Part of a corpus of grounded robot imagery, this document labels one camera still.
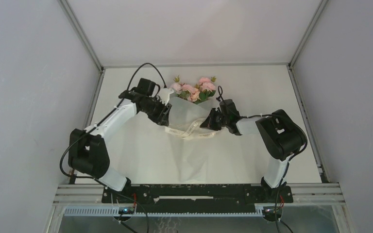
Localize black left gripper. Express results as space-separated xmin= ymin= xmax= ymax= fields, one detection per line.
xmin=141 ymin=97 xmax=172 ymax=127

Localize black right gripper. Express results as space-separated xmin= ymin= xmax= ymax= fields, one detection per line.
xmin=201 ymin=107 xmax=230 ymax=130

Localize pink fake flower bouquet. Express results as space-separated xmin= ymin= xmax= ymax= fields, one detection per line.
xmin=170 ymin=76 xmax=217 ymax=104

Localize cream ribbon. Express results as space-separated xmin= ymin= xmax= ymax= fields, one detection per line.
xmin=165 ymin=118 xmax=222 ymax=140

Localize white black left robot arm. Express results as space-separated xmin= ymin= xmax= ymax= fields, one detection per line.
xmin=64 ymin=78 xmax=175 ymax=202

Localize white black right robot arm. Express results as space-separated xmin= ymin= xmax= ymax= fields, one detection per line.
xmin=200 ymin=99 xmax=308 ymax=202

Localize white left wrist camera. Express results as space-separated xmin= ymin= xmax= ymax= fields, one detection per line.
xmin=157 ymin=88 xmax=175 ymax=105

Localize black mounting rail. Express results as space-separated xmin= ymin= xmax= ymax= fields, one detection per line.
xmin=101 ymin=183 xmax=294 ymax=215

